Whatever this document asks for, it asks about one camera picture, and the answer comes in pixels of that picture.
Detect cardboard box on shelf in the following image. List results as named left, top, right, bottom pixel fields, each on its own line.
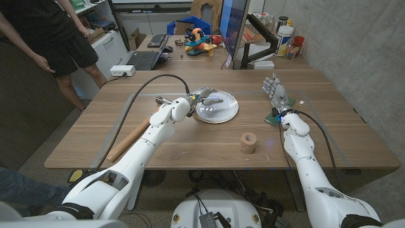
left=90, top=27, right=105, bottom=44

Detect small white box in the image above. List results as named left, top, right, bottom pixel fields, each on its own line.
left=252, top=60, right=275, bottom=70

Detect standing person black clothes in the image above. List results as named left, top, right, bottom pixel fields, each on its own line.
left=0, top=0, right=107, bottom=111

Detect white plastic canister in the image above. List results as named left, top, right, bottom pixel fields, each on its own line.
left=273, top=25, right=294, bottom=58

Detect black floor fan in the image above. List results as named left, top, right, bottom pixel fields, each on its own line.
left=141, top=170, right=166, bottom=187

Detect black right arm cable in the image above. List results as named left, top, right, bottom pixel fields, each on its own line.
left=294, top=109, right=346, bottom=194

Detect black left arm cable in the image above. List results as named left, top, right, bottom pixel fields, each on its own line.
left=91, top=73, right=190, bottom=174

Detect white paper plate gold rim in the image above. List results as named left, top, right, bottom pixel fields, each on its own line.
left=191, top=89, right=240, bottom=125

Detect dark lidded jar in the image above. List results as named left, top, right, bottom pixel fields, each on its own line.
left=277, top=16, right=289, bottom=32

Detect blue plastic bin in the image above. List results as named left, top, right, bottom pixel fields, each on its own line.
left=166, top=15, right=212, bottom=36

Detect green flat pad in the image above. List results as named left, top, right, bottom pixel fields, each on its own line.
left=264, top=96, right=297, bottom=127

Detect black laptop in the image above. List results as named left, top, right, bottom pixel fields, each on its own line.
left=125, top=34, right=170, bottom=71

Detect open cardboard box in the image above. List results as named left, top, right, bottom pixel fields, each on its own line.
left=128, top=27, right=147, bottom=51

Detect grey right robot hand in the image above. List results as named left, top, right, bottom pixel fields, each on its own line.
left=262, top=73, right=294, bottom=118

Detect yellow black foot pedal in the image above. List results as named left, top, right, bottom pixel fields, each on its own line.
left=67, top=168, right=85, bottom=184

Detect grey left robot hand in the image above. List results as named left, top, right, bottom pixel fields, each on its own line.
left=186, top=87, right=224, bottom=117

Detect colourful toy airplane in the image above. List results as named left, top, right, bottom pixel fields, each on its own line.
left=184, top=27, right=218, bottom=58

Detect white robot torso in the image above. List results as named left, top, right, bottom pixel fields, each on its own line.
left=170, top=189, right=262, bottom=228

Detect computer monitor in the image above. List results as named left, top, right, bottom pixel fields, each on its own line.
left=218, top=0, right=251, bottom=61

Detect white power strip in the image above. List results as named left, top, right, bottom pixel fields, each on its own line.
left=109, top=65, right=136, bottom=77

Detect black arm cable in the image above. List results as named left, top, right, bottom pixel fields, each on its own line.
left=91, top=73, right=190, bottom=174
left=294, top=109, right=346, bottom=194

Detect seated person jeans leg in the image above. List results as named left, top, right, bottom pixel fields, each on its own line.
left=0, top=167, right=72, bottom=216

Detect brown cork cylinder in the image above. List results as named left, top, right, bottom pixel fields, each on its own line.
left=239, top=131, right=258, bottom=155

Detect black keyboard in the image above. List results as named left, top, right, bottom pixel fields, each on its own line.
left=147, top=33, right=168, bottom=49

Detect white shelf cabinet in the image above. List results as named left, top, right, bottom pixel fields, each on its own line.
left=68, top=0, right=130, bottom=85

